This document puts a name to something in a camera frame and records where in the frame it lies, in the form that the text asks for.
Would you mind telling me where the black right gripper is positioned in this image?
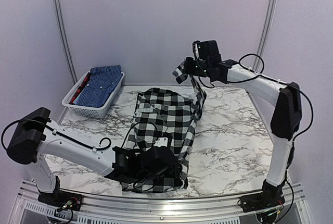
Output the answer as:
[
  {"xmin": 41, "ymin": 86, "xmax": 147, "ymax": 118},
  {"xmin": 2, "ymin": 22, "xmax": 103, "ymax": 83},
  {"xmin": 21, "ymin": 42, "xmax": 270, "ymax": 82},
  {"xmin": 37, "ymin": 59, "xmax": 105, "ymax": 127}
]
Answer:
[{"xmin": 182, "ymin": 57, "xmax": 210, "ymax": 78}]

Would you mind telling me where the black white checked shirt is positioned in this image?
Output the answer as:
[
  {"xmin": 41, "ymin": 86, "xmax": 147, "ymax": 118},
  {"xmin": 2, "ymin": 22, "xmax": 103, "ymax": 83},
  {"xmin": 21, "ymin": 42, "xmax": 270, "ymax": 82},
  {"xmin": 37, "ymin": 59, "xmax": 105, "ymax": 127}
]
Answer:
[{"xmin": 121, "ymin": 62, "xmax": 207, "ymax": 193}]

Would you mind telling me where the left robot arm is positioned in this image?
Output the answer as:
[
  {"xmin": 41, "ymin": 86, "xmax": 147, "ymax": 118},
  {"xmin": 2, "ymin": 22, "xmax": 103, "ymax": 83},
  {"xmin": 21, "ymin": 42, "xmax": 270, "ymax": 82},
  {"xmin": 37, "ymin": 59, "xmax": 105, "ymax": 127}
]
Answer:
[{"xmin": 3, "ymin": 107, "xmax": 185, "ymax": 208}]

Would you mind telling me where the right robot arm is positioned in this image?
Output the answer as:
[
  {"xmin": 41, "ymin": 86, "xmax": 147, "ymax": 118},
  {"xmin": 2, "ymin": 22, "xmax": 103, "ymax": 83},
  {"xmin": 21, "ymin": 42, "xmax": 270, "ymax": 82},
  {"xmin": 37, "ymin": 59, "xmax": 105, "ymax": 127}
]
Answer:
[{"xmin": 184, "ymin": 40, "xmax": 302, "ymax": 207}]

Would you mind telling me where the white plastic basket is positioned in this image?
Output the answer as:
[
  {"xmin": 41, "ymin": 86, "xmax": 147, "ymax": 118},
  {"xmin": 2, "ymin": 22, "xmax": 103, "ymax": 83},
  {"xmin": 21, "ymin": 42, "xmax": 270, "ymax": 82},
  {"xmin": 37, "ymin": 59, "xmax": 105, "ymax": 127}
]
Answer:
[{"xmin": 61, "ymin": 66, "xmax": 125, "ymax": 119}]

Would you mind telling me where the blue gingham shirt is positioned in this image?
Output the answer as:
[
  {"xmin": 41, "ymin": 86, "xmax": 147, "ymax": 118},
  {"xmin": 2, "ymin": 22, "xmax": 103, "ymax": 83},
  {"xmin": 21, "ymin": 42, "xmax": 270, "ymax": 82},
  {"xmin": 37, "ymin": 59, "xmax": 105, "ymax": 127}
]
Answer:
[{"xmin": 76, "ymin": 65, "xmax": 122, "ymax": 108}]

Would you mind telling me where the red black plaid shirt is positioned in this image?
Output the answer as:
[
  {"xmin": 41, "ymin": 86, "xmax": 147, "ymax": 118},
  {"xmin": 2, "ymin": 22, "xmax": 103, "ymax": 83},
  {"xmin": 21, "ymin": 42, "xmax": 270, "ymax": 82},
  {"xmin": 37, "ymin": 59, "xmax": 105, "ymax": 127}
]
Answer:
[{"xmin": 69, "ymin": 72, "xmax": 91, "ymax": 104}]

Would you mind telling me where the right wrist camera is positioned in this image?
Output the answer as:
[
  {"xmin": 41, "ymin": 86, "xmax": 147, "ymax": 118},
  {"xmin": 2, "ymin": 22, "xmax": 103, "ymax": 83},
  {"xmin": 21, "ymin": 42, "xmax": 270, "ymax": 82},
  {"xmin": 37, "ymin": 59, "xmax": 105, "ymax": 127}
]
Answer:
[{"xmin": 192, "ymin": 40, "xmax": 200, "ymax": 60}]

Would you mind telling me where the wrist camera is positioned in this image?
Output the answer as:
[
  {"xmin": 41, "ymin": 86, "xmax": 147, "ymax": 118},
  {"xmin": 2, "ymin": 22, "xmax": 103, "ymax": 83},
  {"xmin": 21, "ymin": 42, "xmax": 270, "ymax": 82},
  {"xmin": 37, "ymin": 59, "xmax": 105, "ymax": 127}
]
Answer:
[
  {"xmin": 154, "ymin": 136, "xmax": 172, "ymax": 148},
  {"xmin": 192, "ymin": 40, "xmax": 200, "ymax": 60}
]

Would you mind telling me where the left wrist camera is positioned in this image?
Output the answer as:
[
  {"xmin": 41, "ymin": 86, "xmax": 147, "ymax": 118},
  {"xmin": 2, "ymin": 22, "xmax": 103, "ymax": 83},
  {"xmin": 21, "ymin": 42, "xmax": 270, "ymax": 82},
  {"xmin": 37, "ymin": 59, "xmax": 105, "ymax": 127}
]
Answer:
[{"xmin": 154, "ymin": 136, "xmax": 172, "ymax": 148}]

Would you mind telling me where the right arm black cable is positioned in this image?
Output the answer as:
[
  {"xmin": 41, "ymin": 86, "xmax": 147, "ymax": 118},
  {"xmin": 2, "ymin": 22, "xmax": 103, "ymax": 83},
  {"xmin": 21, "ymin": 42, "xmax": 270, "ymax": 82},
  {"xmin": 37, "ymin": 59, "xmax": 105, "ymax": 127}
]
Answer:
[{"xmin": 238, "ymin": 53, "xmax": 265, "ymax": 75}]

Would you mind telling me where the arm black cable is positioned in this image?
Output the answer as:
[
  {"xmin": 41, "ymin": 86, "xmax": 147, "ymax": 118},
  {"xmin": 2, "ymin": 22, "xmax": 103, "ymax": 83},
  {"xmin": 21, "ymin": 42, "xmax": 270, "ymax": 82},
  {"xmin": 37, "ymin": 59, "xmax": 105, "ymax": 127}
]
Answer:
[
  {"xmin": 238, "ymin": 53, "xmax": 265, "ymax": 75},
  {"xmin": 1, "ymin": 119, "xmax": 47, "ymax": 152}
]

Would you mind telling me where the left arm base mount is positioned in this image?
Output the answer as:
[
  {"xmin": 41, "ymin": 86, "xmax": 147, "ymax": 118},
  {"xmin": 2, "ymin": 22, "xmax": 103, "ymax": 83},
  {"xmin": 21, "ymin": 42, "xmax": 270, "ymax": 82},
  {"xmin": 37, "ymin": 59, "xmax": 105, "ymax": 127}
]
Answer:
[{"xmin": 38, "ymin": 191, "xmax": 83, "ymax": 211}]

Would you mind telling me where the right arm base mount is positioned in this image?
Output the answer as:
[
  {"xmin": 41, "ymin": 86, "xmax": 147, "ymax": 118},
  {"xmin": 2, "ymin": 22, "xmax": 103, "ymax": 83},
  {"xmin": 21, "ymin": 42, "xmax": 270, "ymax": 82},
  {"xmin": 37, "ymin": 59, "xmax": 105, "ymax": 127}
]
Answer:
[{"xmin": 237, "ymin": 192, "xmax": 285, "ymax": 213}]

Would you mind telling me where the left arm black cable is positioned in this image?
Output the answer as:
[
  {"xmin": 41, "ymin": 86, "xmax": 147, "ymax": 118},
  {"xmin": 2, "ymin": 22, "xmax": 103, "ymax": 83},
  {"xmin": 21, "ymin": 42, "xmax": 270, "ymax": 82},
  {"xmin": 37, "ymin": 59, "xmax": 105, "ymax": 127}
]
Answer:
[{"xmin": 1, "ymin": 119, "xmax": 47, "ymax": 152}]

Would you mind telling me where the right aluminium corner post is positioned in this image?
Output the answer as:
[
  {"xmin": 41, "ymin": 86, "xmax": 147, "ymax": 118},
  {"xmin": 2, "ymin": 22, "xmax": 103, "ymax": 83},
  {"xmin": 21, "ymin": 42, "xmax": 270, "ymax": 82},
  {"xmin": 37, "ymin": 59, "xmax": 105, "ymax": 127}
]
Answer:
[{"xmin": 257, "ymin": 0, "xmax": 277, "ymax": 58}]

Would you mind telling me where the aluminium corner post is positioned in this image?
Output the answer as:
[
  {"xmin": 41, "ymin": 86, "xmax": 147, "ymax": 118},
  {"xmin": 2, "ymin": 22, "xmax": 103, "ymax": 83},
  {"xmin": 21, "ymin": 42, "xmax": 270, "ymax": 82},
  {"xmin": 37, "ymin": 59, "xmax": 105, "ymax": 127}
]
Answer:
[
  {"xmin": 257, "ymin": 0, "xmax": 277, "ymax": 58},
  {"xmin": 53, "ymin": 0, "xmax": 78, "ymax": 84}
]

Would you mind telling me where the aluminium front frame rail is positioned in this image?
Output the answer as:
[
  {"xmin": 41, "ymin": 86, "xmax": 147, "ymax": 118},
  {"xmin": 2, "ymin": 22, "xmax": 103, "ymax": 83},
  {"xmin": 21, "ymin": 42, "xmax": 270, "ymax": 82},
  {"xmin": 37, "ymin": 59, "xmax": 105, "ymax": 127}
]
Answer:
[{"xmin": 9, "ymin": 181, "xmax": 313, "ymax": 223}]

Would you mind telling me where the left aluminium corner post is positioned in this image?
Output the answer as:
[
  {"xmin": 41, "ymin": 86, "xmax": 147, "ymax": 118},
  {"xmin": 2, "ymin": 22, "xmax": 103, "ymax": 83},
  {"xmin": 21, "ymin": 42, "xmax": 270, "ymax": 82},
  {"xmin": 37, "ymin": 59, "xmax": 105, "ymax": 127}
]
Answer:
[{"xmin": 53, "ymin": 0, "xmax": 78, "ymax": 84}]

